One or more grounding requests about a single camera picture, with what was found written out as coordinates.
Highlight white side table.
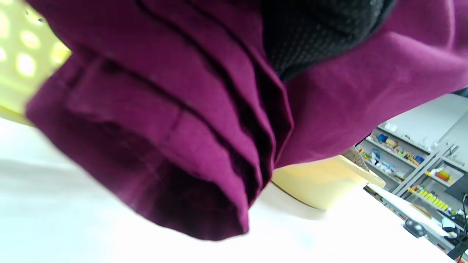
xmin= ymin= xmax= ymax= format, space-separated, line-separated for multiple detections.
xmin=366 ymin=183 xmax=457 ymax=252

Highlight black dome-shaped device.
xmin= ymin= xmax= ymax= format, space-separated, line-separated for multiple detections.
xmin=403 ymin=218 xmax=427 ymax=239

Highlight person's left hand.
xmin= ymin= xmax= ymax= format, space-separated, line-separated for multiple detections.
xmin=261 ymin=0 xmax=397 ymax=81

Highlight yellow plastic basin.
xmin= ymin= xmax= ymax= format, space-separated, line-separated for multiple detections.
xmin=271 ymin=155 xmax=386 ymax=211

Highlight maroon shorts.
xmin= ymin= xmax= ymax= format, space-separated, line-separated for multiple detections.
xmin=25 ymin=0 xmax=468 ymax=241

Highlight white storage shelf unit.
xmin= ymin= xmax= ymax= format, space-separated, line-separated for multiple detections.
xmin=356 ymin=122 xmax=468 ymax=220

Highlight yellow perforated plastic basket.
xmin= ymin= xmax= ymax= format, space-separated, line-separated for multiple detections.
xmin=0 ymin=0 xmax=72 ymax=126

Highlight black monitor screen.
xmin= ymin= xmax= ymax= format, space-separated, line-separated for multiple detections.
xmin=444 ymin=172 xmax=468 ymax=204

